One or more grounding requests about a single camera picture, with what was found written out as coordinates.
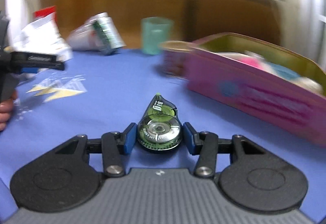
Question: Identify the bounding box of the white tissue pack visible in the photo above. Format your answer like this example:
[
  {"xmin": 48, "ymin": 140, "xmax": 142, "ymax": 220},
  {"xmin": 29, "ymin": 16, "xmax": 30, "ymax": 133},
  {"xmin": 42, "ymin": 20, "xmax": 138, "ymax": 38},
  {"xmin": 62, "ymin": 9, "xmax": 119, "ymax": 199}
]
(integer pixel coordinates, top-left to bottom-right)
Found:
[{"xmin": 13, "ymin": 12, "xmax": 73, "ymax": 61}]

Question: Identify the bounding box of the pink knitted soft item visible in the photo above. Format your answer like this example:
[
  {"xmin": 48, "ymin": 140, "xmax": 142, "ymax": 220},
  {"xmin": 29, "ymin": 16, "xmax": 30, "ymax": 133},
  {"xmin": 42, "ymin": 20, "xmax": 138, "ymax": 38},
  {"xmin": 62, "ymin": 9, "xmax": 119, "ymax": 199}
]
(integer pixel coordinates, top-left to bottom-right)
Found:
[{"xmin": 238, "ymin": 54, "xmax": 264, "ymax": 70}]

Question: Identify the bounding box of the person's left hand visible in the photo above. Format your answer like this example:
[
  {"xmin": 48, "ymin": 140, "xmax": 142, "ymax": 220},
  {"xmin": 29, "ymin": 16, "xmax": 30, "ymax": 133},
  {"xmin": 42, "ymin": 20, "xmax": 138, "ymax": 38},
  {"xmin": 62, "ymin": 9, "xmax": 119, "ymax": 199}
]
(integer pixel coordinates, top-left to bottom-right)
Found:
[{"xmin": 0, "ymin": 90, "xmax": 18, "ymax": 131}]

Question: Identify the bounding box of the mint green plastic cup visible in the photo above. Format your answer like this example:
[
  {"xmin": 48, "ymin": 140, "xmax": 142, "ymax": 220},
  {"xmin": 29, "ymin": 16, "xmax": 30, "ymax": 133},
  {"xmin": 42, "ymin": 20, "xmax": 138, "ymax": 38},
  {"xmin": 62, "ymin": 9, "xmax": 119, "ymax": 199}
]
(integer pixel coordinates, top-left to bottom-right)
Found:
[{"xmin": 141, "ymin": 17, "xmax": 174, "ymax": 55}]

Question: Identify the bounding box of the green correction tape dispenser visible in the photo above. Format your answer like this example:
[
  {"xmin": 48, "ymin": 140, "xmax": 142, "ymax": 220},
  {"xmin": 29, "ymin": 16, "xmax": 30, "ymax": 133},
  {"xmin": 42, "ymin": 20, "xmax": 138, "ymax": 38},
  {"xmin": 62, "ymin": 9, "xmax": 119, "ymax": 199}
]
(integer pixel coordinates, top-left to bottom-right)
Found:
[{"xmin": 137, "ymin": 93, "xmax": 182, "ymax": 152}]

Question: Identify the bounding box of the blue patterned tablecloth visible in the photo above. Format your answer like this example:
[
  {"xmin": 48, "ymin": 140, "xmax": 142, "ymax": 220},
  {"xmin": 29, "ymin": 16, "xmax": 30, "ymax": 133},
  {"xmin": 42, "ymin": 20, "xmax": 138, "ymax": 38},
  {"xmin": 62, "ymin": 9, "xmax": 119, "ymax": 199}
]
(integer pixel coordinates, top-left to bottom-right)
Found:
[{"xmin": 1, "ymin": 50, "xmax": 325, "ymax": 222}]

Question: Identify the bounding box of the green white carton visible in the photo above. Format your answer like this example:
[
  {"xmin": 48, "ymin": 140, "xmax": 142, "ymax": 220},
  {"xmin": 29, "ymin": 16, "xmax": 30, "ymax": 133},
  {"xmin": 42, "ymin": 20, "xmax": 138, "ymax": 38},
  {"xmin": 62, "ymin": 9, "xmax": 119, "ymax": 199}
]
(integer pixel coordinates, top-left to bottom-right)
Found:
[{"xmin": 91, "ymin": 12, "xmax": 126, "ymax": 55}]

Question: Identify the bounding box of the clear plastic bag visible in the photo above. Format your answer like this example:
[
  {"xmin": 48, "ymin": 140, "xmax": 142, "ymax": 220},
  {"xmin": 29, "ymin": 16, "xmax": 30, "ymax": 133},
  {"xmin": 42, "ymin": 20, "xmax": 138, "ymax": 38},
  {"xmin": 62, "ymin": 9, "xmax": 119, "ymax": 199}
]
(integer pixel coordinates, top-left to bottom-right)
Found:
[{"xmin": 66, "ymin": 17, "xmax": 103, "ymax": 50}]

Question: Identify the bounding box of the red cereal box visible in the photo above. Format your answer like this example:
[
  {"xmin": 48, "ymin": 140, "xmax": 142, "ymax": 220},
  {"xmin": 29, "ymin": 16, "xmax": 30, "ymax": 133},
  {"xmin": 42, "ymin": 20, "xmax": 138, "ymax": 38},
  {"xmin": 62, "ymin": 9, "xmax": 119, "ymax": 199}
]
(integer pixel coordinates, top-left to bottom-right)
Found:
[{"xmin": 33, "ymin": 6, "xmax": 56, "ymax": 19}]

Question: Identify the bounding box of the brown chair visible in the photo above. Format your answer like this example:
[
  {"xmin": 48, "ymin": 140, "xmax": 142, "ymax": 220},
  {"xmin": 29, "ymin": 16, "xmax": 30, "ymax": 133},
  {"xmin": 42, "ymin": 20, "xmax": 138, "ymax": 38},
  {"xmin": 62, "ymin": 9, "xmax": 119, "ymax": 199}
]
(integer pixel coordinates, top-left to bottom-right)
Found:
[{"xmin": 182, "ymin": 0, "xmax": 281, "ymax": 45}]

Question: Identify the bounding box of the pink macaron biscuit tin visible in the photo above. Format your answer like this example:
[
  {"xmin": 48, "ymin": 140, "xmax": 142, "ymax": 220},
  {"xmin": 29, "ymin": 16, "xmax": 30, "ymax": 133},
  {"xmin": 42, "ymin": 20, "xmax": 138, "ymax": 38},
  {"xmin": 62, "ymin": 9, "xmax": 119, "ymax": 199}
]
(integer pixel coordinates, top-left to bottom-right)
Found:
[{"xmin": 186, "ymin": 32, "xmax": 326, "ymax": 148}]

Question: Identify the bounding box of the paper cup with pink print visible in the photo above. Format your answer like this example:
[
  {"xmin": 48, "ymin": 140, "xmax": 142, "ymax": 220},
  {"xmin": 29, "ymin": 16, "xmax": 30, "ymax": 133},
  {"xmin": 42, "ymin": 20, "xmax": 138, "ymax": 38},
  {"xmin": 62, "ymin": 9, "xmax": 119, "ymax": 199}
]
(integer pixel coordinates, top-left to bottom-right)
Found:
[{"xmin": 160, "ymin": 40, "xmax": 196, "ymax": 78}]

